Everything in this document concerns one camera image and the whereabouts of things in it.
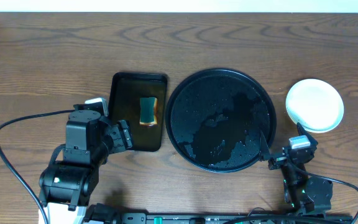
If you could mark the mint green plate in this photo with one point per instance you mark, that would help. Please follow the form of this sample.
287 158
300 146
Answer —
315 104

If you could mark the black round tray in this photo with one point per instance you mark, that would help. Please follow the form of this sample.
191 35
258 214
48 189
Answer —
217 118

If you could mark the orange green sponge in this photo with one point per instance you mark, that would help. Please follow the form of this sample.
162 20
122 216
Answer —
148 111

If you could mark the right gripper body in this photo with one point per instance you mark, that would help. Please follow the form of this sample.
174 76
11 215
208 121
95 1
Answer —
276 162

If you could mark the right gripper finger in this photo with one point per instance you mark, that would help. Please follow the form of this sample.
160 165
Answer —
302 131
264 153

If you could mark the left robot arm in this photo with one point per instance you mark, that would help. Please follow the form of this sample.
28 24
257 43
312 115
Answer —
73 171

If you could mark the black rectangular tray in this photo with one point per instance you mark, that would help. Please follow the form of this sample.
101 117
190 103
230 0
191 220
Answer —
124 104

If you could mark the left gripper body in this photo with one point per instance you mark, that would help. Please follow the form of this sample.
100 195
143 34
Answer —
117 137

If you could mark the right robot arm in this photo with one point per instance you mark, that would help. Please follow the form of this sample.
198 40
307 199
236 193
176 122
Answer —
309 196

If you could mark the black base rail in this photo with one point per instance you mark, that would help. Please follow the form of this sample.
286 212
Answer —
104 214

